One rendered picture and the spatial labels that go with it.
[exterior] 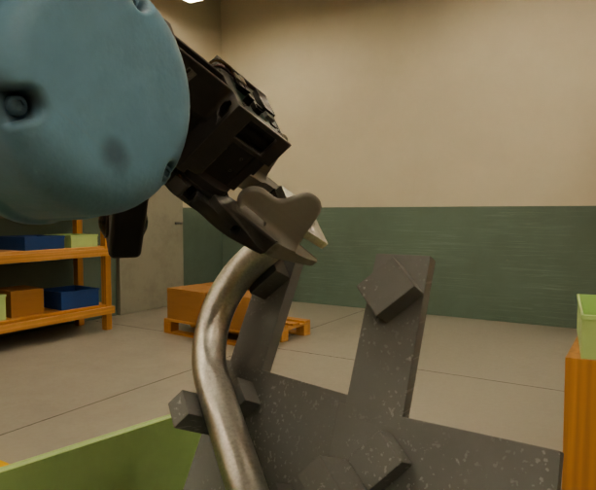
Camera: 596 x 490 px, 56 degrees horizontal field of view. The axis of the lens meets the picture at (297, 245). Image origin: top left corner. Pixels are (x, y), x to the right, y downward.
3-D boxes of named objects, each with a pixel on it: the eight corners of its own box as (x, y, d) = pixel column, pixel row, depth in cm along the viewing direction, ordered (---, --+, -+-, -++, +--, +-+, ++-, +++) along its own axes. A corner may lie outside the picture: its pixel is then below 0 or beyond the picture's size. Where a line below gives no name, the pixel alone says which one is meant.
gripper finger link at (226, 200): (276, 252, 41) (183, 174, 38) (262, 264, 42) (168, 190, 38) (275, 222, 46) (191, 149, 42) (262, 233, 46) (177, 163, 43)
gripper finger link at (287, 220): (362, 244, 43) (275, 165, 40) (305, 291, 45) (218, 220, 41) (356, 225, 46) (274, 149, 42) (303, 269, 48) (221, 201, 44)
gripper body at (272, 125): (298, 153, 40) (161, 47, 32) (217, 230, 42) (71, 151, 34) (270, 97, 45) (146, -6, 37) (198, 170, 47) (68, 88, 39)
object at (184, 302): (163, 332, 557) (162, 288, 554) (221, 320, 622) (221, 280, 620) (256, 350, 485) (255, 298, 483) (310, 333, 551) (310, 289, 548)
